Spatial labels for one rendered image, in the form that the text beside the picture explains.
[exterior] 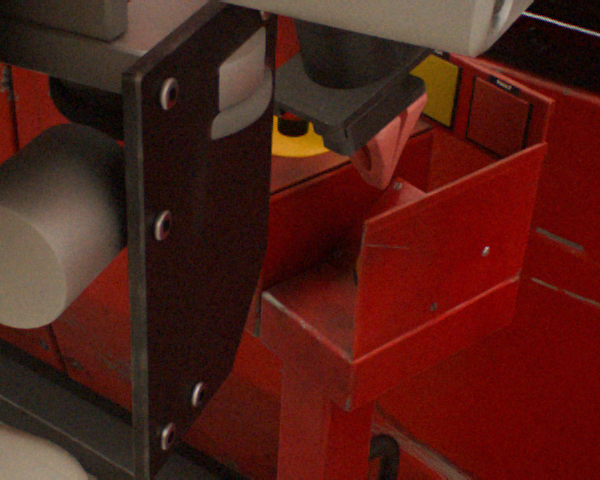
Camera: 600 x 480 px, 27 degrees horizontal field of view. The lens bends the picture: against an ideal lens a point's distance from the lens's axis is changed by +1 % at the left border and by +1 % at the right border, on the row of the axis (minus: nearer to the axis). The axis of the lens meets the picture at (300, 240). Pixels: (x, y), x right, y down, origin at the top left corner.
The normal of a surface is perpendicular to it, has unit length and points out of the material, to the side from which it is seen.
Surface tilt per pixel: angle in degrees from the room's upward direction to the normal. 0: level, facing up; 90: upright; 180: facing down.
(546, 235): 90
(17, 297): 90
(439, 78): 90
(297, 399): 90
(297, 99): 17
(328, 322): 0
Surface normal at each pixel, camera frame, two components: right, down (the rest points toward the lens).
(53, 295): -0.38, 0.51
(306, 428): -0.76, 0.34
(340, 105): -0.18, -0.69
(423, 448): -0.55, 0.54
